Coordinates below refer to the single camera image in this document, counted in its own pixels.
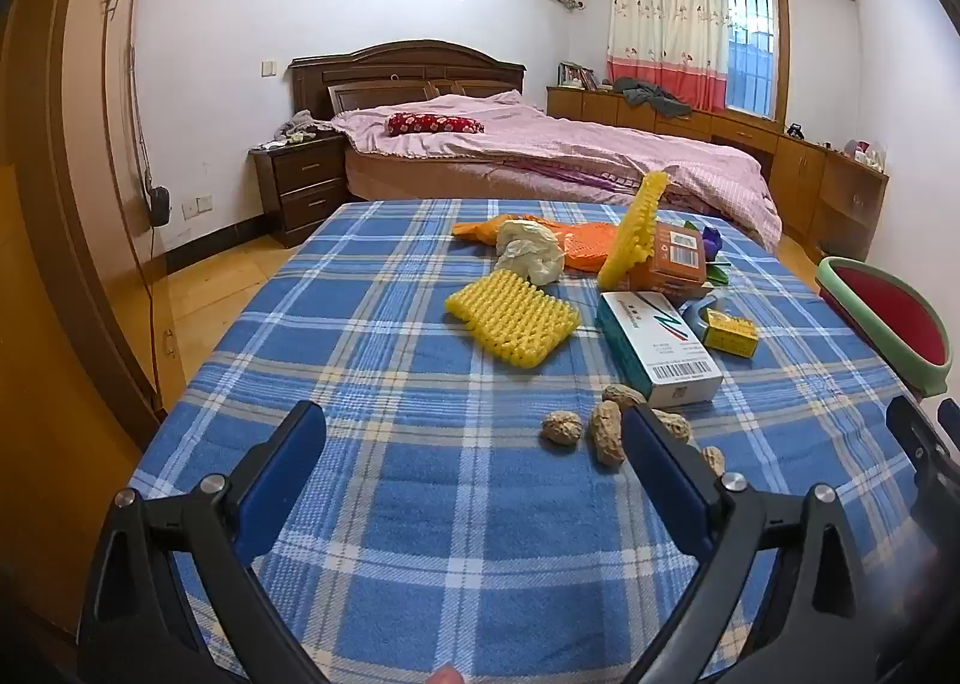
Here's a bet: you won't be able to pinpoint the green rimmed red bin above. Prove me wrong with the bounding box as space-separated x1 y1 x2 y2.
815 256 960 398

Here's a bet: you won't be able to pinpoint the red floral pillow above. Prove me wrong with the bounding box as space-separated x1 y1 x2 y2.
386 112 486 136

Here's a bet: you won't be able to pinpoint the floral curtain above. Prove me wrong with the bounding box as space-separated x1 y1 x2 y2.
606 0 730 111

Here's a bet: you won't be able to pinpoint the blue plaid blanket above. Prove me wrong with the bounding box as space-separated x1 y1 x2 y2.
127 199 931 684

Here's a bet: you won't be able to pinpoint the wooden wardrobe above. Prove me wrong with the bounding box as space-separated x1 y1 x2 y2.
0 0 188 632

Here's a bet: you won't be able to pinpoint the grey clothes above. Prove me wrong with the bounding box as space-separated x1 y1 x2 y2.
611 76 692 119

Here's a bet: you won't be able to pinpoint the orange cardboard box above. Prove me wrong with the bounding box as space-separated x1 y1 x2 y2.
622 220 710 302

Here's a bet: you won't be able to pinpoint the walnut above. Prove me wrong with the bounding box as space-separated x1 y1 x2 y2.
541 410 584 445

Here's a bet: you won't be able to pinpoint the white and green box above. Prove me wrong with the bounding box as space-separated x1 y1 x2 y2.
596 290 725 409

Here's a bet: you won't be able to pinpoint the wooden bed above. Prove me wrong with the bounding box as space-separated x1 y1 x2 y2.
289 39 781 251

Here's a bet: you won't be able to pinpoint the dark wooden nightstand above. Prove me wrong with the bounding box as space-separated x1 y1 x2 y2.
250 133 350 248

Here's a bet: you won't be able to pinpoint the tape roll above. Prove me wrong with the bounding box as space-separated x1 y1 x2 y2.
679 292 740 341

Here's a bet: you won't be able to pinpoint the white paper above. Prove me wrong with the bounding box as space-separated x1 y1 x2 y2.
495 219 566 286

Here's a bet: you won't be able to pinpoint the small yellow box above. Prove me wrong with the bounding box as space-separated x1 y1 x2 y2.
703 313 760 357

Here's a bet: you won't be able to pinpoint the grey cloth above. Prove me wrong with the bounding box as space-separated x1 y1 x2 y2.
274 110 335 141

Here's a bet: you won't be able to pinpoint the window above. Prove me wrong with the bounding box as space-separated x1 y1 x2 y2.
724 0 788 119

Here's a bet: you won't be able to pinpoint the curled yellow foam net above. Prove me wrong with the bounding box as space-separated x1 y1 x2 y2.
598 170 670 291

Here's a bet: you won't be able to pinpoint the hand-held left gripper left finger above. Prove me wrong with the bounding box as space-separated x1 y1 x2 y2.
79 399 331 684

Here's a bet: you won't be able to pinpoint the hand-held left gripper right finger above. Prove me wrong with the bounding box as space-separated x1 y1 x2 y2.
622 403 893 684

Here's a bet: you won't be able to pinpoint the pink quilt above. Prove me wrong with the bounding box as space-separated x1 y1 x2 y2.
330 91 785 254

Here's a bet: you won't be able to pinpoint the wooden cabinet desk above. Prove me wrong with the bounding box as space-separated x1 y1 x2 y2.
546 84 890 261

